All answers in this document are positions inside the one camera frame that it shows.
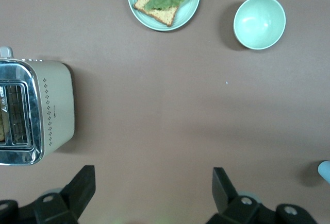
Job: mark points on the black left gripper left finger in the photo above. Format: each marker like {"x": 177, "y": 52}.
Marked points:
{"x": 74, "y": 195}

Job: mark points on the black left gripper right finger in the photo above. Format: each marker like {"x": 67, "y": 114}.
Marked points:
{"x": 227, "y": 200}

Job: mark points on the light blue plastic cup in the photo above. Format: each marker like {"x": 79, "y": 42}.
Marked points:
{"x": 325, "y": 172}

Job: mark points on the beige and chrome toaster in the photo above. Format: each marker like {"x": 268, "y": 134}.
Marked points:
{"x": 56, "y": 100}

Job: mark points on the pale green bowl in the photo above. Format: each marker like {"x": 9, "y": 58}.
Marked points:
{"x": 259, "y": 21}

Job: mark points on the pale green plate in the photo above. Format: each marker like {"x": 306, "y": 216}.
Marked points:
{"x": 190, "y": 10}

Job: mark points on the brown bread slice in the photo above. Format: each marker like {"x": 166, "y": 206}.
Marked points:
{"x": 165, "y": 15}

